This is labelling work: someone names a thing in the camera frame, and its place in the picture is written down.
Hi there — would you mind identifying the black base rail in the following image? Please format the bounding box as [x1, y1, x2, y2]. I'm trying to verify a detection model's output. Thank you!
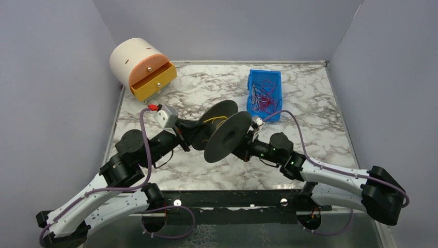
[141, 189, 331, 227]

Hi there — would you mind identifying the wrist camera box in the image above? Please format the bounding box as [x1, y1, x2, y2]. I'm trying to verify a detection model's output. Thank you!
[153, 105, 179, 129]
[251, 115, 265, 141]

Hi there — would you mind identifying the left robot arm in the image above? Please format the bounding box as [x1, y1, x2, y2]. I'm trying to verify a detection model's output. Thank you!
[36, 115, 207, 247]

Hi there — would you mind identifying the red cable bundle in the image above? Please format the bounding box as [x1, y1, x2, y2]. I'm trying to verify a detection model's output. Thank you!
[251, 79, 279, 114]

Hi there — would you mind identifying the round mini drawer cabinet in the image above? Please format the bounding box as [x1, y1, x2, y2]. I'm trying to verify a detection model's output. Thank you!
[109, 38, 177, 102]

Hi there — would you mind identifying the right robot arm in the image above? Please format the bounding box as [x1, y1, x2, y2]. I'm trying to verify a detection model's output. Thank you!
[232, 133, 406, 226]

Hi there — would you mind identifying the dark grey cable spool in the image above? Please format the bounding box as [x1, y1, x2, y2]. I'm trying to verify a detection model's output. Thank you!
[192, 100, 252, 163]

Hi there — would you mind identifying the blue plastic bin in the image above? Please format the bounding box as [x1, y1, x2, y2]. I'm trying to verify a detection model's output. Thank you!
[246, 69, 283, 122]

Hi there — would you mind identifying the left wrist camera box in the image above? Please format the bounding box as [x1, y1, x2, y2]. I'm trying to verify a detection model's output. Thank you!
[153, 105, 179, 129]

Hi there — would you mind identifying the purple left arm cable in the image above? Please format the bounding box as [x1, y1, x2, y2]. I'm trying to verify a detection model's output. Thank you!
[38, 104, 196, 248]

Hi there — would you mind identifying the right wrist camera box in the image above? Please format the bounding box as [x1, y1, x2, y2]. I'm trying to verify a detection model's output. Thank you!
[251, 115, 265, 141]

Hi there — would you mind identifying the yellow cable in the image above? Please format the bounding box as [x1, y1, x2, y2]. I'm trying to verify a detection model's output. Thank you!
[201, 115, 229, 145]

